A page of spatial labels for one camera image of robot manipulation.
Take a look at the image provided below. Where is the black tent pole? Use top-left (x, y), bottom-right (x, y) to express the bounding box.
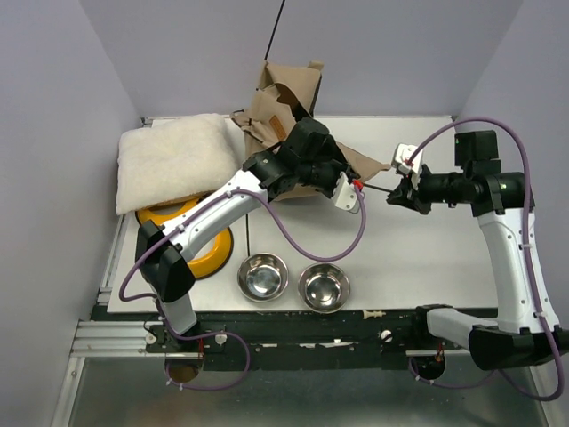
top-left (244, 0), bottom-right (286, 257)
top-left (362, 183), bottom-right (394, 194)

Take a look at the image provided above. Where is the steel pet bowl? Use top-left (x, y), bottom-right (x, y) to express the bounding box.
top-left (236, 253), bottom-right (289, 302)
top-left (298, 262), bottom-right (351, 315)

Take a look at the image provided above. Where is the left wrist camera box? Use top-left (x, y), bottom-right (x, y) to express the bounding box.
top-left (331, 172), bottom-right (360, 214)

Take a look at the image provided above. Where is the aluminium extrusion rail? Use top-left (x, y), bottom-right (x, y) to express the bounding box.
top-left (68, 316), bottom-right (544, 358)

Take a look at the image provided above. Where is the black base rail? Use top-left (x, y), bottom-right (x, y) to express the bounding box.
top-left (146, 308), bottom-right (463, 372)

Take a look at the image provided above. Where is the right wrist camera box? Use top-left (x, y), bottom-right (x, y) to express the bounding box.
top-left (391, 143), bottom-right (423, 189)

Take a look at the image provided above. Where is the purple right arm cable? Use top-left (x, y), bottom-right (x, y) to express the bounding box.
top-left (402, 116), bottom-right (565, 402)

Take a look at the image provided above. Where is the left steel pet bowl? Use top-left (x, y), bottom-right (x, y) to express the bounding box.
top-left (236, 253), bottom-right (289, 302)

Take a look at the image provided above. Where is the right steel pet bowl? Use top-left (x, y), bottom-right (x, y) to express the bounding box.
top-left (298, 262), bottom-right (351, 315)

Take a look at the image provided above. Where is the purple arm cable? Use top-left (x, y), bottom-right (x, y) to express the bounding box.
top-left (117, 179), bottom-right (368, 391)
top-left (402, 116), bottom-right (565, 402)

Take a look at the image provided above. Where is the white fluffy pet cushion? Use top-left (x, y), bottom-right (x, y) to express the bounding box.
top-left (116, 114), bottom-right (239, 215)

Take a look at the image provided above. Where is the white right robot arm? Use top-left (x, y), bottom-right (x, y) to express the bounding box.
top-left (387, 131), bottom-right (568, 371)

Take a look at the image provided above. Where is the white chess piece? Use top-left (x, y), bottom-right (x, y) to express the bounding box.
top-left (363, 310), bottom-right (386, 320)

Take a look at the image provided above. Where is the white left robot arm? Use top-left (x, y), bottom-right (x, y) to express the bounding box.
top-left (134, 117), bottom-right (359, 351)

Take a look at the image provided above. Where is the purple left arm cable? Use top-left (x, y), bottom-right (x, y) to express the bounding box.
top-left (117, 179), bottom-right (368, 391)

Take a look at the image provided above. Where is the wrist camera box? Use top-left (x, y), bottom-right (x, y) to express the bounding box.
top-left (391, 143), bottom-right (423, 189)
top-left (331, 172), bottom-right (360, 214)

